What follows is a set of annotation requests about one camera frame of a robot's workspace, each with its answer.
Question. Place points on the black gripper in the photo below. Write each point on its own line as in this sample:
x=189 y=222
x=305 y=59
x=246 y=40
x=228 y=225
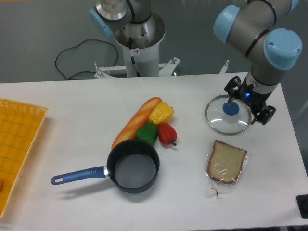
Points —
x=254 y=94

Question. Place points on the toast slice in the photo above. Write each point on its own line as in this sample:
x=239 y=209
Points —
x=223 y=168

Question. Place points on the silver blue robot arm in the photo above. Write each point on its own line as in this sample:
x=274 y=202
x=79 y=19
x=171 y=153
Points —
x=247 y=30

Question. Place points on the glass pot lid blue knob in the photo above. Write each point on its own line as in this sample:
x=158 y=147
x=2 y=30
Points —
x=227 y=117

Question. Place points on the yellow bell pepper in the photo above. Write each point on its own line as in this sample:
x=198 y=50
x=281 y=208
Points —
x=162 y=113

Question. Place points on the red bell pepper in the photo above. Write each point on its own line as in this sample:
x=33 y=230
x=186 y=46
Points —
x=167 y=134

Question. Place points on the green bell pepper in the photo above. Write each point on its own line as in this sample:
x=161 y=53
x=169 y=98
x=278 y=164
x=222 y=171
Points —
x=147 y=133

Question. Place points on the orange baguette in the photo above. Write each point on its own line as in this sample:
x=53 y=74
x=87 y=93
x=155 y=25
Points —
x=140 y=118

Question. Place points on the black device at table edge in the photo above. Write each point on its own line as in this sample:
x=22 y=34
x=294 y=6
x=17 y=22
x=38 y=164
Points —
x=302 y=202

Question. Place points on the yellow plastic basket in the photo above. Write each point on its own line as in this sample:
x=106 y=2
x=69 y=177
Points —
x=19 y=126

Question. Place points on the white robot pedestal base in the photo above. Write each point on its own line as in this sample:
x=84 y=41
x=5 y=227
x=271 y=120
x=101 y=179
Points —
x=140 y=46

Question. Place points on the black saucepan blue handle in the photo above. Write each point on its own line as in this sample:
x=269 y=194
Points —
x=133 y=166

